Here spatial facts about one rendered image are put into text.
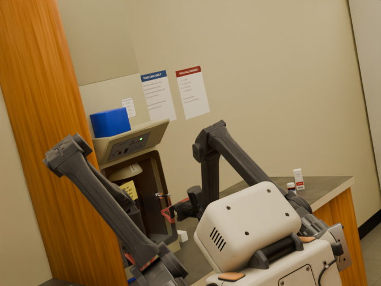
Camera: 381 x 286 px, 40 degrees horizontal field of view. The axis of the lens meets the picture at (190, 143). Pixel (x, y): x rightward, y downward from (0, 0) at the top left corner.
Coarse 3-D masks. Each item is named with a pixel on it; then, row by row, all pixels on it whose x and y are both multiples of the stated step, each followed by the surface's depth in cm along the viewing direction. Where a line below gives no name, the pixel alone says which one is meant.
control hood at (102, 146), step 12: (156, 120) 212; (168, 120) 209; (132, 132) 196; (144, 132) 202; (156, 132) 209; (96, 144) 193; (108, 144) 189; (156, 144) 216; (96, 156) 195; (108, 156) 195
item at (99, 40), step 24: (72, 0) 193; (96, 0) 201; (120, 0) 210; (72, 24) 193; (96, 24) 201; (120, 24) 209; (72, 48) 192; (96, 48) 200; (120, 48) 208; (96, 72) 199; (120, 72) 208
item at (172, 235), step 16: (128, 160) 207; (144, 160) 212; (160, 160) 219; (112, 176) 201; (128, 176) 206; (144, 176) 212; (160, 176) 218; (144, 192) 212; (144, 208) 211; (160, 208) 217; (144, 224) 211; (160, 224) 217; (160, 240) 217; (176, 240) 223
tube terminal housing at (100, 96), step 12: (96, 84) 199; (108, 84) 203; (120, 84) 207; (132, 84) 212; (84, 96) 195; (96, 96) 199; (108, 96) 203; (120, 96) 207; (132, 96) 211; (144, 96) 216; (84, 108) 195; (96, 108) 199; (108, 108) 203; (144, 108) 216; (132, 120) 211; (144, 120) 215; (132, 156) 210; (132, 276) 206
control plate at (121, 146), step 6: (150, 132) 205; (132, 138) 198; (138, 138) 202; (144, 138) 205; (114, 144) 192; (120, 144) 195; (126, 144) 198; (132, 144) 201; (138, 144) 205; (144, 144) 208; (114, 150) 195; (120, 150) 198; (132, 150) 205; (114, 156) 198; (120, 156) 201
